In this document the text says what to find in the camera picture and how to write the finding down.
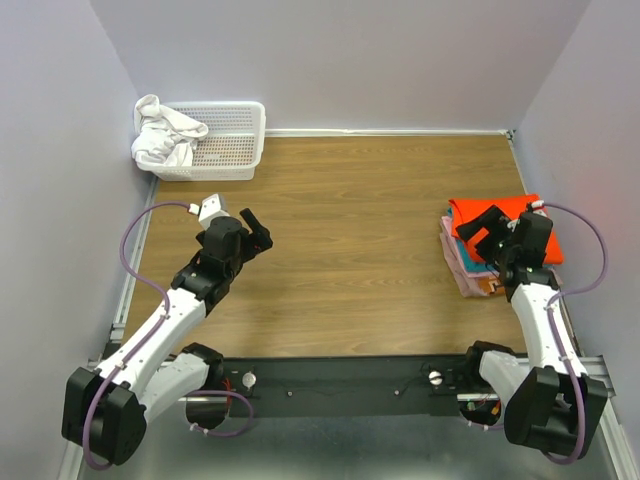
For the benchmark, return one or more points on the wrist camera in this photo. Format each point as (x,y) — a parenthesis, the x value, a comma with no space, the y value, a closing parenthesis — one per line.
(535,207)
(209,209)

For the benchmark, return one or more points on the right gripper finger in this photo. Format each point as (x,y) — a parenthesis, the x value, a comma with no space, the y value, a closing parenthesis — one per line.
(488,241)
(492,216)

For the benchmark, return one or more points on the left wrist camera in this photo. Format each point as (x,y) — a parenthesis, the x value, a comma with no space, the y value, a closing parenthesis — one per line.
(209,209)

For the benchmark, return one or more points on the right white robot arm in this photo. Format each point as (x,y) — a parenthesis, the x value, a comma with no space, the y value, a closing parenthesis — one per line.
(553,405)

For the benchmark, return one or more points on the aluminium frame rail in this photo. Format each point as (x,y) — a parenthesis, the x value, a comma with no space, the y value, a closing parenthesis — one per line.
(597,369)

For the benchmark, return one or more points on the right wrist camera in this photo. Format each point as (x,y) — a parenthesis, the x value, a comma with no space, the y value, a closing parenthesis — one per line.
(535,207)

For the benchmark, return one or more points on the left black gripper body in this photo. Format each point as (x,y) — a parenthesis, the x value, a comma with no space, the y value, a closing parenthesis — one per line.
(236,261)

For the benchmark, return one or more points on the pink folded t shirt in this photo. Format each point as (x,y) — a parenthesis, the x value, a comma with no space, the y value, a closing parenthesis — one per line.
(484,284)

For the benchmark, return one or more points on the white plastic basket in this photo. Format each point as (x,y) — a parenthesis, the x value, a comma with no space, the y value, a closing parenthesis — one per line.
(232,149)

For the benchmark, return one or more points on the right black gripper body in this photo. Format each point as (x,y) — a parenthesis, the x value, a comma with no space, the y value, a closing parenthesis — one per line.
(507,253)

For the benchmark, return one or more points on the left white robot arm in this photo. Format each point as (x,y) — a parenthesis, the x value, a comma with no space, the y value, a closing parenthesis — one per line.
(107,409)

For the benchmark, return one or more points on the teal folded t shirt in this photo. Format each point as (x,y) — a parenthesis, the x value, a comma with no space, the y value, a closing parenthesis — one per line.
(468,263)

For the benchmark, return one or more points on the orange t shirt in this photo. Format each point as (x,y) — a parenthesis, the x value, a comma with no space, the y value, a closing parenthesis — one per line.
(463,210)

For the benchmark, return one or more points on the white t shirt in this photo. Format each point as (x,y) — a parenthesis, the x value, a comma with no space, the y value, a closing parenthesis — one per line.
(165,137)

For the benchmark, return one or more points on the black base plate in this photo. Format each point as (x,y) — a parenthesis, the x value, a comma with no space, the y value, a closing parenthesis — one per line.
(437,385)

